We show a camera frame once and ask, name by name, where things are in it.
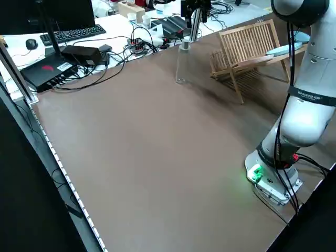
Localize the wooden dish rack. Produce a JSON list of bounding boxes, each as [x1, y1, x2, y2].
[[209, 18, 310, 105]]

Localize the black power adapter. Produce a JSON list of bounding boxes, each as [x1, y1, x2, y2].
[[61, 45, 102, 66]]

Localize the wooden box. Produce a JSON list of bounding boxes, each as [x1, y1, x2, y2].
[[117, 1, 146, 20]]

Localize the glass bottle with grey cap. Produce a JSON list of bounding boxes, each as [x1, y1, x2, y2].
[[175, 40, 193, 85]]

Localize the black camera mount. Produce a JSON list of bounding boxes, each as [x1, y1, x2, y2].
[[181, 0, 212, 24]]

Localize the black monitor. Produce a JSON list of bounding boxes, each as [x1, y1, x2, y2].
[[0, 0, 96, 36]]

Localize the arm foot cables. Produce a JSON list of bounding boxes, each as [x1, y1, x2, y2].
[[251, 153, 330, 228]]

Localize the aluminium frame profile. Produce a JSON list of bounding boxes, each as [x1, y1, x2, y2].
[[0, 35, 38, 104]]

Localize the black keyboard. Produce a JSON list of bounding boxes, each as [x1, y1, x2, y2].
[[39, 24, 107, 47]]

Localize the small black adapter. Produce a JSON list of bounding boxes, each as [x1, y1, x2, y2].
[[97, 44, 113, 69]]

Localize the hub with red plugs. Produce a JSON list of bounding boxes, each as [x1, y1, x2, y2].
[[127, 36, 149, 56]]

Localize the pale plate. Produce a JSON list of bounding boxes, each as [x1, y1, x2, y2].
[[265, 41, 303, 57]]

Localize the black device with red logo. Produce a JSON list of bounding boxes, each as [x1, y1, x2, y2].
[[19, 54, 80, 93]]

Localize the aluminium camera post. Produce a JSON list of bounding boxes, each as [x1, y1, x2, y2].
[[188, 7, 206, 43]]

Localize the blue plate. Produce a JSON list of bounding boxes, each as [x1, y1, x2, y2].
[[291, 30, 311, 44]]

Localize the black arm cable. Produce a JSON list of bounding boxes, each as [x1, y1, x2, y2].
[[272, 20, 301, 213]]

